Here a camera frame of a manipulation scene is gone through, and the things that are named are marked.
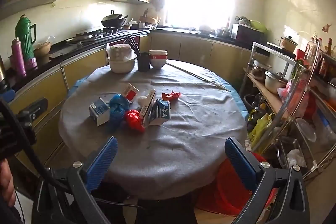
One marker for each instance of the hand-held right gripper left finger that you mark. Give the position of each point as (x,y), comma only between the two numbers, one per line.
(102,163)

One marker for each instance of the enamel pot with lid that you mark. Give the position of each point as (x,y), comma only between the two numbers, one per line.
(288,44)

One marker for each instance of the red orange snack wrapper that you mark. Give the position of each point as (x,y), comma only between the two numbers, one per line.
(170,96)

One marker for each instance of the dark sauce jar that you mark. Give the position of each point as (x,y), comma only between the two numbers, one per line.
(325,64)
(311,50)

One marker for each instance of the person's left hand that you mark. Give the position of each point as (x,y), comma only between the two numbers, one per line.
(6,184)

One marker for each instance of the wooden knife block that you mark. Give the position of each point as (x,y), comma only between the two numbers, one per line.
(145,16)

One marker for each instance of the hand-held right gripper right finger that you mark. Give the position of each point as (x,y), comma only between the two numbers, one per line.
(241,161)

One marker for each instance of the white ceramic pot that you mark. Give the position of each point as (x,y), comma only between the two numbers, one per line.
(122,66)

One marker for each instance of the white red rimmed bowl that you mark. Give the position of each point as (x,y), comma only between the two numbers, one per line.
(158,63)
(158,54)

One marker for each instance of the black induction cooker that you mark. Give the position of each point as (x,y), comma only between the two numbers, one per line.
(275,47)

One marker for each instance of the dark metal pot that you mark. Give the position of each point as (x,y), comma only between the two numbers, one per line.
(258,73)

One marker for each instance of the beige bowl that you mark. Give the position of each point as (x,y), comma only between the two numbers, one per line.
(43,49)

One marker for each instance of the pink thermos bottle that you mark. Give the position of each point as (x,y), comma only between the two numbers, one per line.
(19,58)

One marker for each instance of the red plastic cup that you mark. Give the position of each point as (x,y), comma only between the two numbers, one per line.
(301,54)

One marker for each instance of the black wok with lid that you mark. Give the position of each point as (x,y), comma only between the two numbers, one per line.
(114,21)

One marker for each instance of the red plastic bag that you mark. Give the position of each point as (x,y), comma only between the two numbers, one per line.
(305,103)
(134,119)

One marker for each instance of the black bucket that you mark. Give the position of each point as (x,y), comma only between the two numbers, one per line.
(249,102)

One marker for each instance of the cooking oil bottle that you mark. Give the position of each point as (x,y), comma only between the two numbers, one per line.
(258,109)

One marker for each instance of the yellow kitchen base cabinets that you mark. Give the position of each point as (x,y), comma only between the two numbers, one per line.
(197,48)

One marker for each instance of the steel pot with lid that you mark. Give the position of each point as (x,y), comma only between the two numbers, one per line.
(274,83)

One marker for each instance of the red plastic bag on rack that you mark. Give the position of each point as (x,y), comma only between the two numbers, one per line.
(305,103)

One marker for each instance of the red plastic mesh basket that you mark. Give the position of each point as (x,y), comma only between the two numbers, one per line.
(231,187)

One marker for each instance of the clear bag of white food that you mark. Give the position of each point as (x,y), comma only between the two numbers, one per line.
(120,52)

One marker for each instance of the long white cardboard box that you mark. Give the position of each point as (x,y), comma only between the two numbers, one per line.
(147,108)

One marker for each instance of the yellow plastic bag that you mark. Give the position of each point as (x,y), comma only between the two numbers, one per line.
(260,127)

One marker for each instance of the green thermos flask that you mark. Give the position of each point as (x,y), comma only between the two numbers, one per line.
(25,37)

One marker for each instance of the clear plastic container lid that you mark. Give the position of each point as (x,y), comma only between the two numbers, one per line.
(305,129)

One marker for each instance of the white plastic bag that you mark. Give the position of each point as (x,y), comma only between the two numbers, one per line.
(295,158)

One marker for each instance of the steel shelf with wooden board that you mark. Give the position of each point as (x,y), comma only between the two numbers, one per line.
(273,103)

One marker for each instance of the black chopstick holder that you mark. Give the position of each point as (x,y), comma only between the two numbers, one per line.
(143,62)

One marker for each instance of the gas stove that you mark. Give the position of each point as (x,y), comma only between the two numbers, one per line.
(92,35)

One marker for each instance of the blue white milk carton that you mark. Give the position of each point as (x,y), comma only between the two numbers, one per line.
(99,112)
(162,111)

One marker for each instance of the long metal rod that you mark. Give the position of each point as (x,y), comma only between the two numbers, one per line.
(197,75)

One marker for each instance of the blue plastic bag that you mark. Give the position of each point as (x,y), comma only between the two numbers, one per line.
(118,107)

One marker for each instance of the large steel basin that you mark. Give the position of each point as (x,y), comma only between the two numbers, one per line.
(331,92)

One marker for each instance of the steel cooking pot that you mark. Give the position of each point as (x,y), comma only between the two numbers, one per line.
(223,32)

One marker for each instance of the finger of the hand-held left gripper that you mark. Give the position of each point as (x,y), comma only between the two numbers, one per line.
(34,108)
(6,96)

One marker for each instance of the white tissue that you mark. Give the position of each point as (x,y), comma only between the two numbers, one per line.
(143,101)

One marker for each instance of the clear box with blue lid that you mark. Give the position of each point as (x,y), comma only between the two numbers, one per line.
(325,121)

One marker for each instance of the red white medicine box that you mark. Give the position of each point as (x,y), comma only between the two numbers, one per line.
(130,92)

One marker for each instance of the green plastic basin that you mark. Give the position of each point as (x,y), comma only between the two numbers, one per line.
(258,25)

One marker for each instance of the green leafy vegetables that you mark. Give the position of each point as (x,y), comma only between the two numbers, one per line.
(241,20)

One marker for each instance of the pink plastic bag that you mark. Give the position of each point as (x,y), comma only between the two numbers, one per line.
(286,90)

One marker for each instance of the steel tray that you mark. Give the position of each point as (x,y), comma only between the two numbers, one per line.
(283,146)

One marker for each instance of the dark red microwave oven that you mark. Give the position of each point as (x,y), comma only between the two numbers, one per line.
(248,33)

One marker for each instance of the blue tablecloth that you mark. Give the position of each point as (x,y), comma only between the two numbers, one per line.
(78,82)

